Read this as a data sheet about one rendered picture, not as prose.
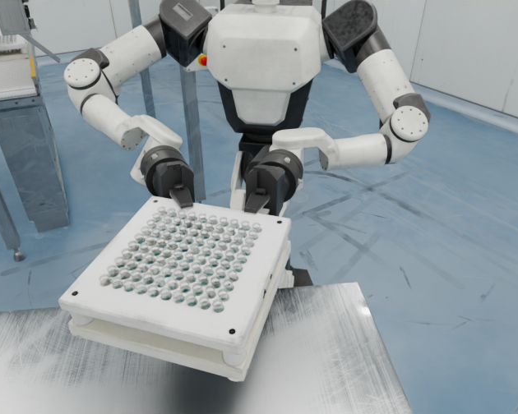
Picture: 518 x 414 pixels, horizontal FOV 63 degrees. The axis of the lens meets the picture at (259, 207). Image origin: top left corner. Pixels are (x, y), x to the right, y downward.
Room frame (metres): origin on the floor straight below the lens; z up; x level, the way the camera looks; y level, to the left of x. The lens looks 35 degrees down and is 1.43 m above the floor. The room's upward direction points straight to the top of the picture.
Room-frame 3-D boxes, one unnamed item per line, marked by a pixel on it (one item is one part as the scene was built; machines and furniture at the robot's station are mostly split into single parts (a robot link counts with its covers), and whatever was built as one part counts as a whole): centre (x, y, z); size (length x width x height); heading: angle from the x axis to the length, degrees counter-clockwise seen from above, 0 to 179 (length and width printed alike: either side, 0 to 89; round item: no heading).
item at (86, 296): (0.45, 0.10, 1.03); 0.25 x 0.24 x 0.02; 73
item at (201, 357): (0.45, 0.10, 0.98); 0.24 x 0.24 x 0.02; 73
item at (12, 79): (2.33, 1.37, 0.81); 1.35 x 0.25 x 0.05; 26
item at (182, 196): (0.58, 0.13, 1.05); 0.06 x 0.03 x 0.02; 23
